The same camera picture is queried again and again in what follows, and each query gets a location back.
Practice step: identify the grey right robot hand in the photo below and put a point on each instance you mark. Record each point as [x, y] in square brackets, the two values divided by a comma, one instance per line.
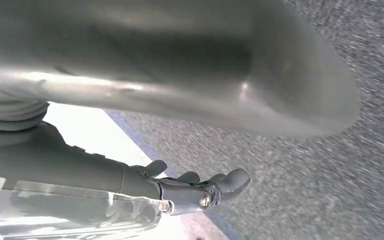
[178, 66]

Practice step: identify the clear plastic hand cover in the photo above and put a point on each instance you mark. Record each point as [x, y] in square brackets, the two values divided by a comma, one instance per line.
[79, 215]

